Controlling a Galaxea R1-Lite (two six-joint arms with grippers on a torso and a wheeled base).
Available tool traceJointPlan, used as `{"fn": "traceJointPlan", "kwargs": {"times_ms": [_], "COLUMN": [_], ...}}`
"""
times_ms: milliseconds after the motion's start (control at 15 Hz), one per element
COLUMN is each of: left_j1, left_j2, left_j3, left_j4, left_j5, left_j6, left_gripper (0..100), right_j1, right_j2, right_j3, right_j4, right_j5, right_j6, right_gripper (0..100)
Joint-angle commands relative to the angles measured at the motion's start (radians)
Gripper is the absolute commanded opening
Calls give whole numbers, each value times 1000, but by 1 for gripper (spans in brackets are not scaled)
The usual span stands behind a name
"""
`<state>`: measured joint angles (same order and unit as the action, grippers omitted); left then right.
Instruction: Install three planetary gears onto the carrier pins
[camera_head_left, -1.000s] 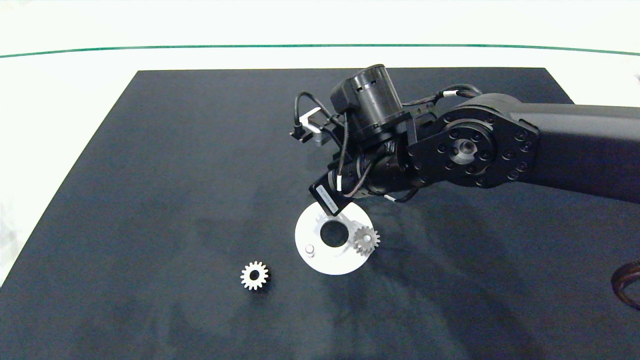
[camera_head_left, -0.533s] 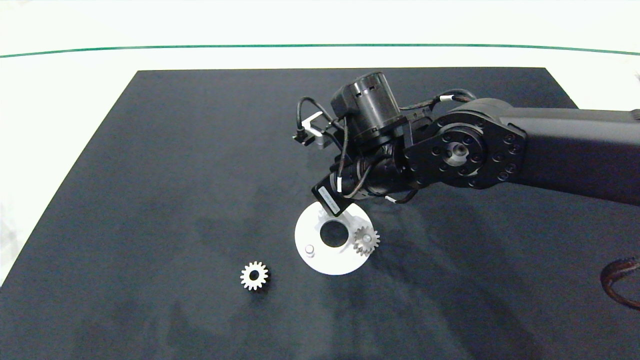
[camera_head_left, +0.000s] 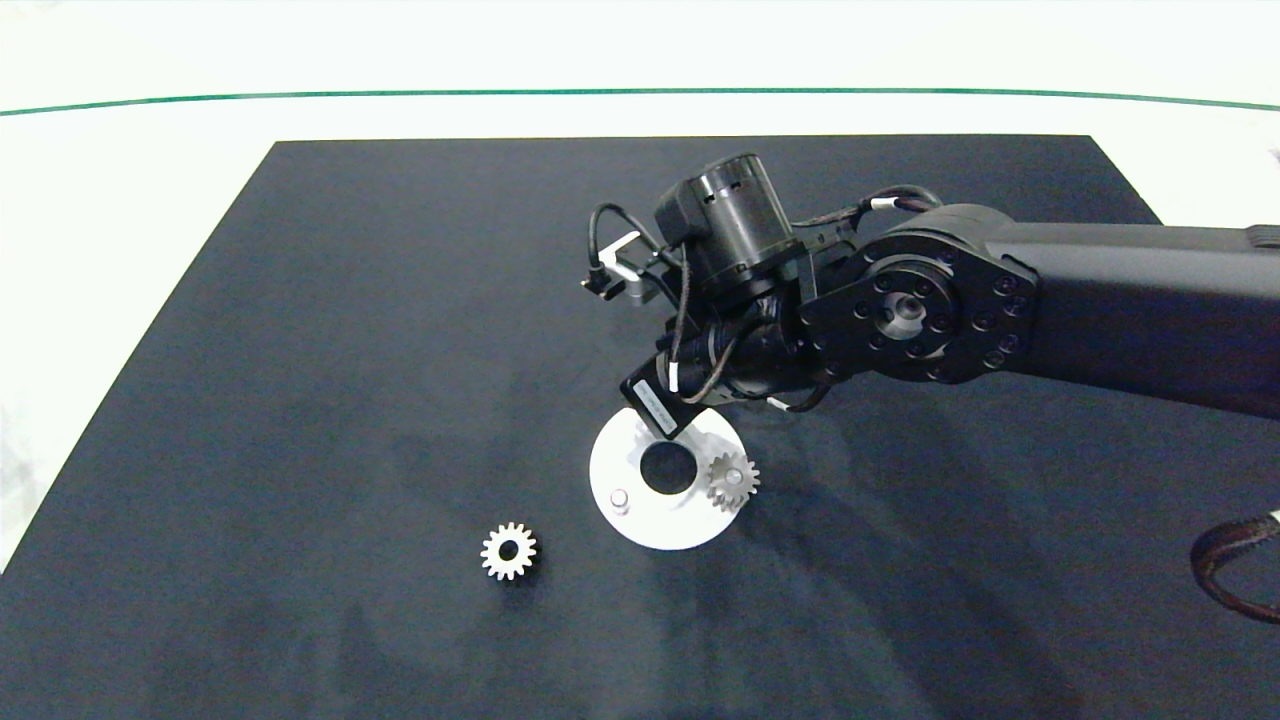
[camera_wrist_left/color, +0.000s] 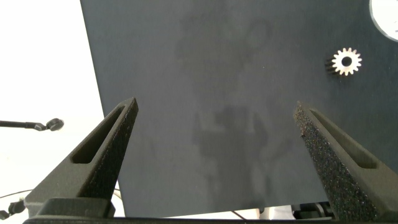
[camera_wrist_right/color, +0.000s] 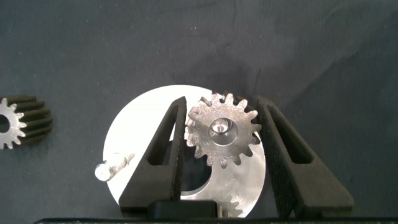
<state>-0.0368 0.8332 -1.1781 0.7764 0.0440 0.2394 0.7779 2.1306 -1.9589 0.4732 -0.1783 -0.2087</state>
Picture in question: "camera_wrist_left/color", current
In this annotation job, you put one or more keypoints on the round white plate with pins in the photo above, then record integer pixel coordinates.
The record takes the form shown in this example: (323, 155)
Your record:
(387, 18)

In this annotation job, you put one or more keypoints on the black rod with knob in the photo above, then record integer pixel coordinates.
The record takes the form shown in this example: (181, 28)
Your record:
(54, 124)

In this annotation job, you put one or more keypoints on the small black clamp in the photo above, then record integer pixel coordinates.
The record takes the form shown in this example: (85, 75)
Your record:
(15, 208)

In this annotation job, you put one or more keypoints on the small steel gear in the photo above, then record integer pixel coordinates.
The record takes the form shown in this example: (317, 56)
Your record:
(338, 62)

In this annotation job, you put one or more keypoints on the dark mat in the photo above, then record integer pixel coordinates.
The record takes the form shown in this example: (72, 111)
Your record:
(217, 77)

